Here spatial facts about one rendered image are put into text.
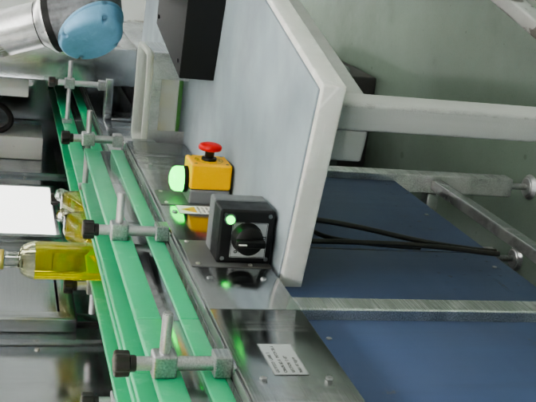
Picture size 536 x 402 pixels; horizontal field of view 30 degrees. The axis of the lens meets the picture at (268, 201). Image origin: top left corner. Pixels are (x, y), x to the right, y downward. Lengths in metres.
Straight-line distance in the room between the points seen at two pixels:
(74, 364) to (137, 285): 0.48
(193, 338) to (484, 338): 0.39
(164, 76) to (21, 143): 1.04
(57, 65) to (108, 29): 1.10
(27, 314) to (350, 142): 0.79
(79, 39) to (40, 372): 0.59
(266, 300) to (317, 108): 0.26
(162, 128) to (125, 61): 0.81
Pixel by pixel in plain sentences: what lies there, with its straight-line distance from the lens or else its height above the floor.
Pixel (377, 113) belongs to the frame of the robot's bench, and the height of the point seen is 0.65.
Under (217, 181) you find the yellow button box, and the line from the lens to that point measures 1.68.
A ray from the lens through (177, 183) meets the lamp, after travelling 1.68.
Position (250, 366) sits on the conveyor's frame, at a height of 0.86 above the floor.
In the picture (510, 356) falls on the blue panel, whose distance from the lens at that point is 1.31.
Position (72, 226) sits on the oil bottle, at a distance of 1.99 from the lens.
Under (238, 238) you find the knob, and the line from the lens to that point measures 1.39.
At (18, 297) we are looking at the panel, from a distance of 2.00.
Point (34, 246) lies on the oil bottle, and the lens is 1.80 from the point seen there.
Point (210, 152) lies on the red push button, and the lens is 1.69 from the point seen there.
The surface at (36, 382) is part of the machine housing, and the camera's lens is 1.75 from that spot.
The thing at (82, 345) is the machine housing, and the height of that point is 0.97.
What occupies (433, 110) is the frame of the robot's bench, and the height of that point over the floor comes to 0.57.
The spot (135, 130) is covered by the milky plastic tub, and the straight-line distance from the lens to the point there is 2.31.
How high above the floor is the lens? 1.14
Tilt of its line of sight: 15 degrees down
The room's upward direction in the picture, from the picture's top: 88 degrees counter-clockwise
